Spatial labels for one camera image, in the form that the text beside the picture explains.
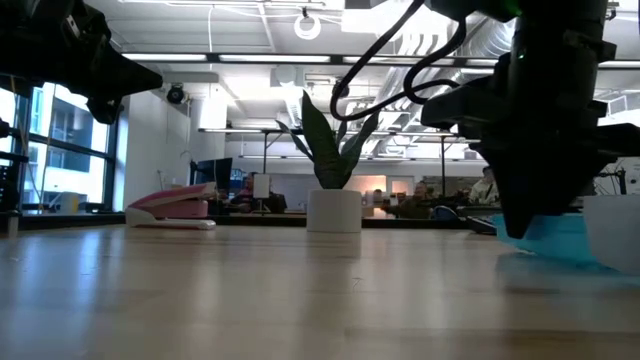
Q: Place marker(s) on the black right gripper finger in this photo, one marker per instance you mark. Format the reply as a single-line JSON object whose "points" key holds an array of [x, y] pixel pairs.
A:
{"points": [[570, 185], [517, 190]]}

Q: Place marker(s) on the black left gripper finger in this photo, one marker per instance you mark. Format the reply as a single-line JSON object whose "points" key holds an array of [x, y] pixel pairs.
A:
{"points": [[122, 77], [106, 112]]}

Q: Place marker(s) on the teal lid clear pencil box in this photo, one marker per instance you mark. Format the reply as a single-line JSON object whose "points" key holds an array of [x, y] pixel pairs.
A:
{"points": [[615, 235]]}

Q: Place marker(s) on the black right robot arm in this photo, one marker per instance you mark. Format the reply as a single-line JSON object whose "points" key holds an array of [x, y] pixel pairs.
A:
{"points": [[560, 25]]}

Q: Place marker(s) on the person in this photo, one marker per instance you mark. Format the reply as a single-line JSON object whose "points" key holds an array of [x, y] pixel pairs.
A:
{"points": [[415, 202], [485, 187], [247, 195]]}

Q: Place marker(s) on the black desk calculator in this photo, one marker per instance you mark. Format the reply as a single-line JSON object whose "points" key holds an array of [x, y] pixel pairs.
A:
{"points": [[482, 226]]}

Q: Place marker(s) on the pale waste bin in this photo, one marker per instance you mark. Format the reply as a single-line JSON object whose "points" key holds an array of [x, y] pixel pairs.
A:
{"points": [[70, 204]]}

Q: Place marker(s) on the pink white stapler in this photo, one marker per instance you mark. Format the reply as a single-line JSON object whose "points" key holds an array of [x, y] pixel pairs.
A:
{"points": [[170, 207]]}

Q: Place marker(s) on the black computer monitor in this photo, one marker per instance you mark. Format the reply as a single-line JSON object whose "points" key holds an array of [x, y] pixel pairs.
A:
{"points": [[215, 172]]}

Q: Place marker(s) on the long ceiling light strip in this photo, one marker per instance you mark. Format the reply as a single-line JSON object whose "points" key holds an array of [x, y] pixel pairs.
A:
{"points": [[275, 58]]}

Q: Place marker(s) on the white upright panel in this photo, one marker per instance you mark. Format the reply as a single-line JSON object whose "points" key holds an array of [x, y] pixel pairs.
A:
{"points": [[261, 186]]}

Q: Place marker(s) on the white plant pot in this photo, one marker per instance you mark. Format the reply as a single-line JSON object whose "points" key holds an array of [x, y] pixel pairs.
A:
{"points": [[334, 210]]}

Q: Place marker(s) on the green snake plant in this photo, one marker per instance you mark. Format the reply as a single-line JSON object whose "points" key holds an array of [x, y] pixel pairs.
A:
{"points": [[325, 150]]}

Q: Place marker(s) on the silver ventilation duct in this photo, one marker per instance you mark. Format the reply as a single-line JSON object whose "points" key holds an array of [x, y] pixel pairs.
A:
{"points": [[485, 40]]}

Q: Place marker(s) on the black aluminium table frame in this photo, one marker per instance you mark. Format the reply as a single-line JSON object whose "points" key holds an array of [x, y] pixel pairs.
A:
{"points": [[260, 221]]}

